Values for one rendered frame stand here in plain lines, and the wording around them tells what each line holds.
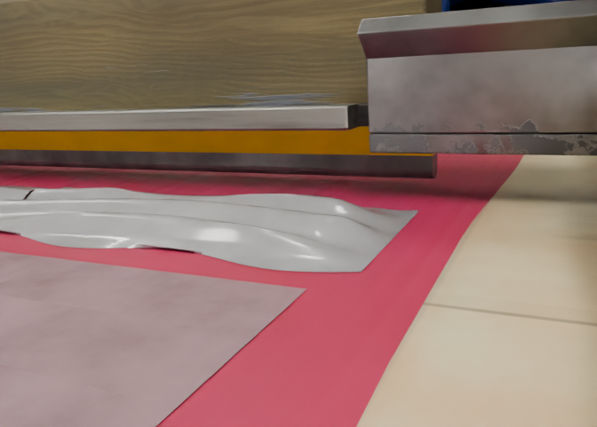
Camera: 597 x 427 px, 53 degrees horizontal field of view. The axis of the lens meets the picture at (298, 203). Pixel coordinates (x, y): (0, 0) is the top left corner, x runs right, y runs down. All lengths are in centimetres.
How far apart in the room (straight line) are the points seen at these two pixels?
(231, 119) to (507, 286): 15
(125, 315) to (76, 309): 2
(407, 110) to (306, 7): 7
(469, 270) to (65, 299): 12
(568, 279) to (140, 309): 12
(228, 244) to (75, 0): 19
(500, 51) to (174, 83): 16
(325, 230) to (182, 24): 14
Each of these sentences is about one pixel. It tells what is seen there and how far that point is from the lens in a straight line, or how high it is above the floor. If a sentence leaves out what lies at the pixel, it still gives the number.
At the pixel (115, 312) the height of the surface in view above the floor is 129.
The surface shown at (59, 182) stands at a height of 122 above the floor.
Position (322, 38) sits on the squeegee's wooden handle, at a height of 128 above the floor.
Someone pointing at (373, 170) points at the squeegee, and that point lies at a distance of 27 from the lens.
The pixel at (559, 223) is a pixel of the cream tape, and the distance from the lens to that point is 23.
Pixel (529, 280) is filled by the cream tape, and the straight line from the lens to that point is 17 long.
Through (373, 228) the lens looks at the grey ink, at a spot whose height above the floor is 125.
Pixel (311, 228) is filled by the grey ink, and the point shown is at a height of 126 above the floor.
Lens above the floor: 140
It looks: 42 degrees down
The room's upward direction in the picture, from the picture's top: 22 degrees counter-clockwise
